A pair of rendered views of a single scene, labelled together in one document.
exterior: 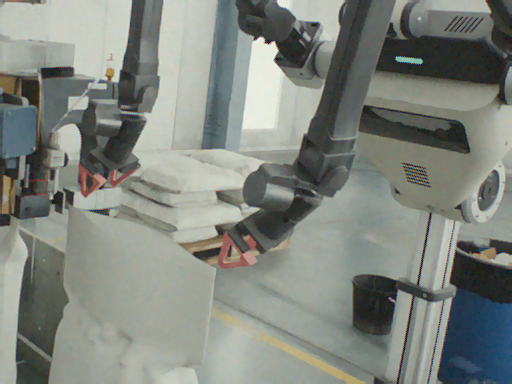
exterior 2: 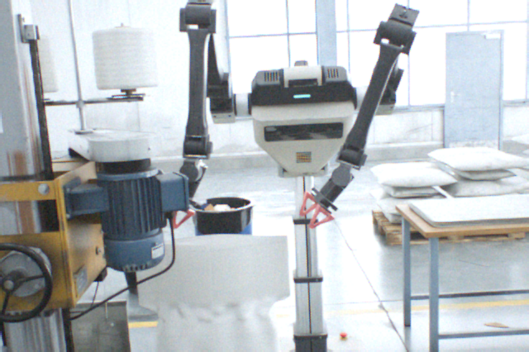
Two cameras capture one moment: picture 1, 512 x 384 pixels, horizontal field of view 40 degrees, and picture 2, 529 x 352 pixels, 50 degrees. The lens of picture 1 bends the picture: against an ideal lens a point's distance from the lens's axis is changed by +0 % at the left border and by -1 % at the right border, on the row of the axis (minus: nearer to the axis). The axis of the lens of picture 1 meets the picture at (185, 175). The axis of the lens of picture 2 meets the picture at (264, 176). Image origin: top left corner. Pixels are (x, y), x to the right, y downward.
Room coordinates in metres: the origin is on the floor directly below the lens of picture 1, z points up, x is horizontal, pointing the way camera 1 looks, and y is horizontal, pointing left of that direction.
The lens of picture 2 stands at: (0.09, 1.23, 1.54)
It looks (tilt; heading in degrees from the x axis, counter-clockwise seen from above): 10 degrees down; 313
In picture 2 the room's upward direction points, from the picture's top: 3 degrees counter-clockwise
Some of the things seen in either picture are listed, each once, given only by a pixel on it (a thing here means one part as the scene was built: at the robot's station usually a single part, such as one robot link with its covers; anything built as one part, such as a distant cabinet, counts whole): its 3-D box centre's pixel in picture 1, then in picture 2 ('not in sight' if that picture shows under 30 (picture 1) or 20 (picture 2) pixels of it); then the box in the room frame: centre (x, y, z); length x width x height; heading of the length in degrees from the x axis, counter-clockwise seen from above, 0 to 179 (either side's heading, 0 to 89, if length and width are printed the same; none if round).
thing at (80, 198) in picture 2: not in sight; (92, 197); (1.33, 0.52, 1.27); 0.12 x 0.09 x 0.09; 134
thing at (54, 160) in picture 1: (53, 165); not in sight; (1.55, 0.30, 1.14); 0.05 x 0.04 x 0.16; 134
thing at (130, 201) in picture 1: (152, 197); not in sight; (4.80, 0.21, 0.32); 0.67 x 0.42 x 0.14; 138
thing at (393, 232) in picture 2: not in sight; (442, 222); (2.45, -3.75, 0.07); 1.20 x 0.82 x 0.14; 42
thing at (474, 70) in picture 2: not in sight; (474, 93); (4.07, -8.34, 1.05); 1.00 x 0.10 x 2.10; 44
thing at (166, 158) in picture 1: (154, 165); not in sight; (4.80, 0.22, 0.56); 0.66 x 0.43 x 0.15; 131
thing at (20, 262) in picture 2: not in sight; (23, 271); (1.35, 0.70, 1.14); 0.11 x 0.06 x 0.11; 44
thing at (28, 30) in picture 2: not in sight; (30, 29); (1.37, 0.61, 1.68); 0.05 x 0.03 x 0.06; 134
